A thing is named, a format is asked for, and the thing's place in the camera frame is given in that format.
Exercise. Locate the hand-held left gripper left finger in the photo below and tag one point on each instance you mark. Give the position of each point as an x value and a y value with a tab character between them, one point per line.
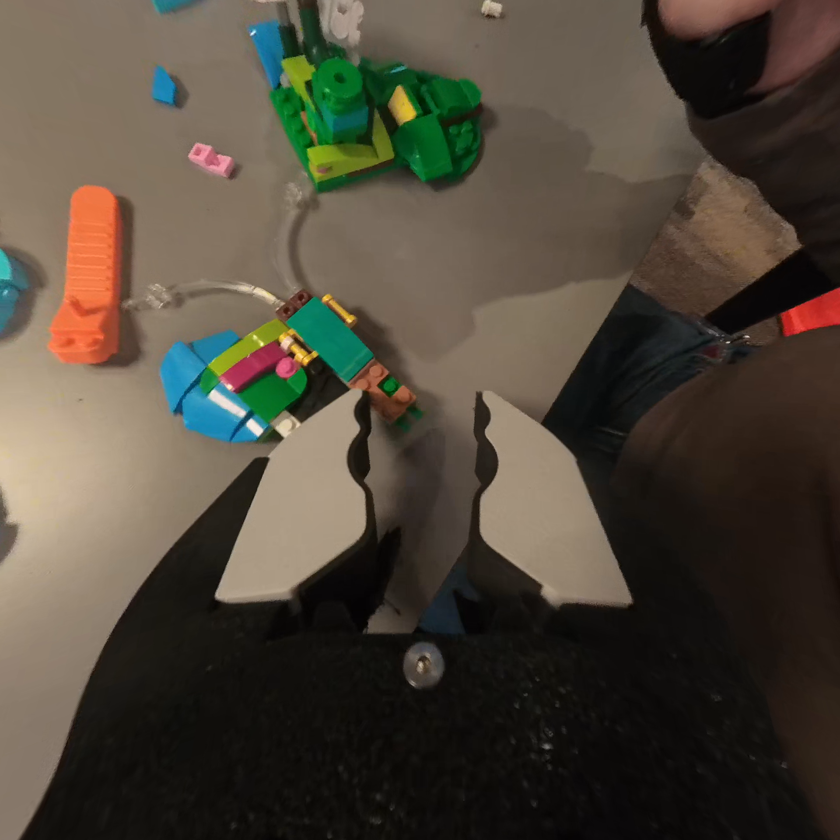
308	505

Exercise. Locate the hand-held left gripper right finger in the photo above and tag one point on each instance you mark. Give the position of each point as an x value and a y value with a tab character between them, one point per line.
544	512

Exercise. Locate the blue lego butterfly wing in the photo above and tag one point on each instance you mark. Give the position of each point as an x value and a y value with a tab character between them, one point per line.
197	394

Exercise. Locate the lego butterfly body with antennae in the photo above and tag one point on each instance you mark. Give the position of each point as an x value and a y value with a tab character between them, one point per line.
328	334

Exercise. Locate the orange lego brick separator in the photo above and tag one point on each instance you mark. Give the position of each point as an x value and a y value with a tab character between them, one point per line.
92	262

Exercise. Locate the pink lego brick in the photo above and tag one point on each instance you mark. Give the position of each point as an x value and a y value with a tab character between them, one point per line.
210	159

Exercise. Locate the turquoise lego wing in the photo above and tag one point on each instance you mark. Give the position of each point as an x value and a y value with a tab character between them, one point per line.
10	289

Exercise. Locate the lego flower on green base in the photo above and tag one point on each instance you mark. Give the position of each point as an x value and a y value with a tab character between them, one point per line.
338	85

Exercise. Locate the blue and white lego slope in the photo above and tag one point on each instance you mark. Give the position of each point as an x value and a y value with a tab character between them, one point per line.
164	86

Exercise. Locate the transparent lego flower piece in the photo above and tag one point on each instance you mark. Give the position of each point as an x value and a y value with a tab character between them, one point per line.
344	23

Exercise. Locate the small white lego piece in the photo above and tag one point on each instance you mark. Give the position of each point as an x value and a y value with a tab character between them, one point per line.
492	8

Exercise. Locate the turquoise lego brick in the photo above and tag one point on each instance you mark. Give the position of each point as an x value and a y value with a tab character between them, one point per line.
174	4

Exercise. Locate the person's blue jeans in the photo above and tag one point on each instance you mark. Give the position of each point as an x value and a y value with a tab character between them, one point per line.
630	367

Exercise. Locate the person in dark clothes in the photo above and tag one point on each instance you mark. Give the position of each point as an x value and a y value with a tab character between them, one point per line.
735	525

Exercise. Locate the black face mask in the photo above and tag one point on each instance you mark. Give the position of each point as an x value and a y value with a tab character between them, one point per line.
709	72

